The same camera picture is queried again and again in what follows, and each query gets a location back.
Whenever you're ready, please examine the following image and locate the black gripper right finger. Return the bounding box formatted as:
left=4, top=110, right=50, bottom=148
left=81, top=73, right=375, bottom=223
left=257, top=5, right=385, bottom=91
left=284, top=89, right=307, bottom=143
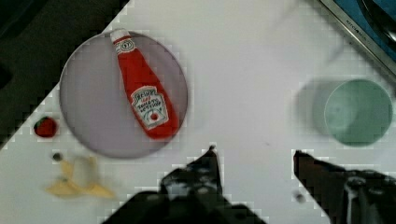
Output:
left=293, top=150, right=396, bottom=224

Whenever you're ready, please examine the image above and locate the light green cup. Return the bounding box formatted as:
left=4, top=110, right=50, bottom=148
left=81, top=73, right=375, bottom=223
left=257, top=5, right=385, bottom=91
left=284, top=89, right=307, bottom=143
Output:
left=312, top=79, right=393, bottom=147

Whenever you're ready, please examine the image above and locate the black toaster oven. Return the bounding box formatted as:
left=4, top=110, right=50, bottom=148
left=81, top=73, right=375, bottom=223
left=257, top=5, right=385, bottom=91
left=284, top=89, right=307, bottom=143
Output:
left=317, top=0, right=396, bottom=76

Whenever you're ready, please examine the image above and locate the grey round plate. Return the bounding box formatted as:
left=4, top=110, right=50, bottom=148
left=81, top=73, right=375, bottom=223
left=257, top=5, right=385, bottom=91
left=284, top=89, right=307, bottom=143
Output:
left=59, top=32, right=189, bottom=159

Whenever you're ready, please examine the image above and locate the red strawberry toy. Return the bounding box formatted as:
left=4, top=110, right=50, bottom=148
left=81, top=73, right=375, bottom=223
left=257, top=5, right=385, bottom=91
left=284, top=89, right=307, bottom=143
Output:
left=34, top=117, right=58, bottom=138

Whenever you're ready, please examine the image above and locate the red ketchup bottle toy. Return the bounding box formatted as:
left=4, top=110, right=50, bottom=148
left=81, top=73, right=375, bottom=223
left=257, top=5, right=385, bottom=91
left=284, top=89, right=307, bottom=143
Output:
left=110, top=29, right=179, bottom=139

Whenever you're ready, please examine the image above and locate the peeled banana toy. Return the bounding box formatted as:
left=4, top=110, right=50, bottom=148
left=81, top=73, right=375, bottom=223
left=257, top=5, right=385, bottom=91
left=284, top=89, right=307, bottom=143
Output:
left=46, top=156, right=115, bottom=198

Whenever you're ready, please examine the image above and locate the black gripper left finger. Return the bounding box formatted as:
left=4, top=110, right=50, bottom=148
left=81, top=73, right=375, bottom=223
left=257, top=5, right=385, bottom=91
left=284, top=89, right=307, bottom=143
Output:
left=102, top=147, right=266, bottom=224

